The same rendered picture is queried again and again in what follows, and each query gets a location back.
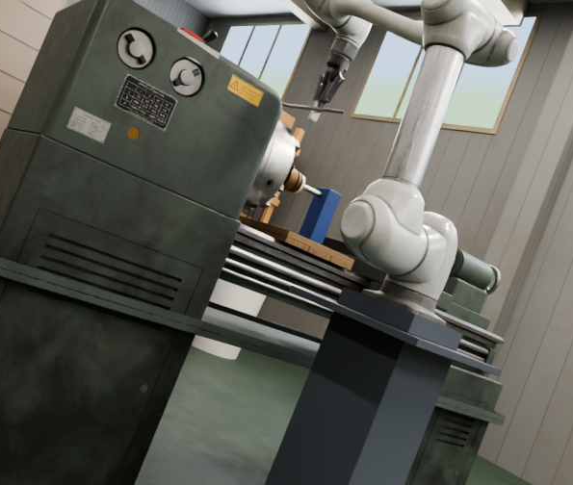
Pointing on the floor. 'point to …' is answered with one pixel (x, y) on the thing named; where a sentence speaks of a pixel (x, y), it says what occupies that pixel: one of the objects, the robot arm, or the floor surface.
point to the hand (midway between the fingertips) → (316, 111)
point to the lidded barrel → (226, 296)
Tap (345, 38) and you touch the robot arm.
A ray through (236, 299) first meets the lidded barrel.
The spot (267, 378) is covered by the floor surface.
